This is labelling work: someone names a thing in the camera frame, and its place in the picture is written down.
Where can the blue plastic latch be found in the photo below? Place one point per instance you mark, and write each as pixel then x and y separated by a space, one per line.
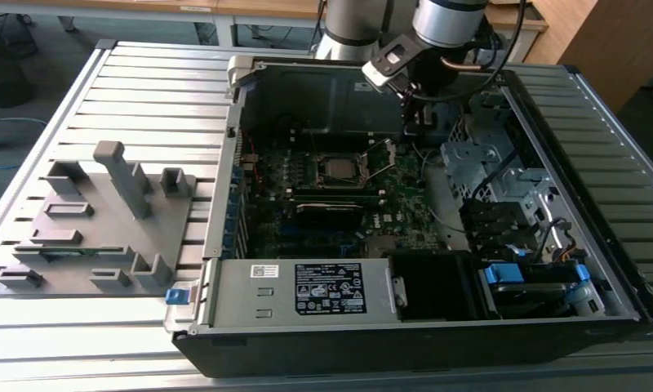
pixel 176 297

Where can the grey parts rack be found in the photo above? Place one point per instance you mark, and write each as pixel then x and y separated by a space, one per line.
pixel 108 228

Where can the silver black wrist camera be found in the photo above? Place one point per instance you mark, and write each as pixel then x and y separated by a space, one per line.
pixel 389 61

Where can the black RAM slot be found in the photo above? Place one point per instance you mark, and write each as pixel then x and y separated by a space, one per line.
pixel 332 192
pixel 332 196
pixel 332 200
pixel 332 188

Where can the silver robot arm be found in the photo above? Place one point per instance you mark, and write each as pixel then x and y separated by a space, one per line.
pixel 449 20

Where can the wide blue carrier tab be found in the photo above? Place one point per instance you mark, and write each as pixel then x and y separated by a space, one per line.
pixel 503 273

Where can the open black PC case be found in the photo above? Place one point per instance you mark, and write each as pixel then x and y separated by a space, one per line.
pixel 413 355

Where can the silver power supply unit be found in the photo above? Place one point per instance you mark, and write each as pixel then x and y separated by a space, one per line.
pixel 283 298

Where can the grey chipset heat sink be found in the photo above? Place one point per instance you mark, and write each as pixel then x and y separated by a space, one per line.
pixel 381 244

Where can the wooden cabinet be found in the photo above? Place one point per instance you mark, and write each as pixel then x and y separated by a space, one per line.
pixel 604 41

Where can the narrow blue carrier tab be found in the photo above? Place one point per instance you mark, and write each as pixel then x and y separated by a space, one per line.
pixel 580 273

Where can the silver metal disk bay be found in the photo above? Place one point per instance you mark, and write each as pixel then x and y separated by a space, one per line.
pixel 463 157

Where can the black waste bin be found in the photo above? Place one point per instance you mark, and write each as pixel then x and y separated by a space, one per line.
pixel 8 94

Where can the green motherboard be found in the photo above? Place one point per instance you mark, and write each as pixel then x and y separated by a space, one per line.
pixel 408 204

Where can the CPU socket metal frame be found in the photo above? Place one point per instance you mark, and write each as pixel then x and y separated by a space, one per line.
pixel 321 181

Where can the grey case latch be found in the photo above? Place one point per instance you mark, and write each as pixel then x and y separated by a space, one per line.
pixel 239 69

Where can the small graphics card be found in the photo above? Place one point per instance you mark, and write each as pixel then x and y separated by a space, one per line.
pixel 329 218

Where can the wooden desk white frame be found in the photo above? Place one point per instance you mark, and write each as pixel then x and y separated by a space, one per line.
pixel 528 24
pixel 141 6

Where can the green RAM stick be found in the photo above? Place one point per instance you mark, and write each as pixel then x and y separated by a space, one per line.
pixel 68 253

